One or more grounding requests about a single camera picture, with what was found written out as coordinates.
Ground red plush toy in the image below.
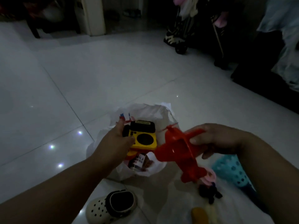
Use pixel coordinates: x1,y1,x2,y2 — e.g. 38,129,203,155
154,123,208,184

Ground black yellow device toy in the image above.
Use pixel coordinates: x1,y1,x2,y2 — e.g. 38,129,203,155
130,120,156,134

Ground pink cupcake toy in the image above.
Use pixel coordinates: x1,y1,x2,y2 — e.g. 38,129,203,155
201,169,217,186

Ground yellow gourd toy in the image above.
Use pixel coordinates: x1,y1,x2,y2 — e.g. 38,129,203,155
191,207,210,224

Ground silver spray can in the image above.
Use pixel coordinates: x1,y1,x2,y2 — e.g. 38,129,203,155
128,153,148,172

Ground person's right forearm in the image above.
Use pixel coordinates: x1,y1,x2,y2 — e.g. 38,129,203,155
236,133,299,224

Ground person's left forearm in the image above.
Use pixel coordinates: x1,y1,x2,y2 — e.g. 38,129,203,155
0,156,110,224

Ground white plastic bag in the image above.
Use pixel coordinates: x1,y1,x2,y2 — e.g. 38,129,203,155
86,102,179,182

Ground dark baby stroller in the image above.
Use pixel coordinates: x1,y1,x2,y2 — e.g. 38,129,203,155
163,0,234,70

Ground dark wooden table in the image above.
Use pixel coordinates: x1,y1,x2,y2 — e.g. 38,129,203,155
0,0,81,39

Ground person's right hand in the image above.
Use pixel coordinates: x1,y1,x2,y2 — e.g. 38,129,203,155
184,123,248,160

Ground yellow music player toy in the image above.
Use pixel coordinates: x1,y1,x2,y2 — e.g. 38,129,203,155
122,129,157,151

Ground cream clog shoe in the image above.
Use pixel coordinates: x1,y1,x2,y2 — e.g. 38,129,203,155
85,190,138,224

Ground teal perforated catch cup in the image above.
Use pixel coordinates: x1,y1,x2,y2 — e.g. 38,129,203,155
211,154,267,212

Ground person's left hand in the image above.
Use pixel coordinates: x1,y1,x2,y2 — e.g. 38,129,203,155
92,119,136,170

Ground grey fabric sofa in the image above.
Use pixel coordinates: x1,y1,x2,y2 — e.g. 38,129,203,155
230,0,299,114

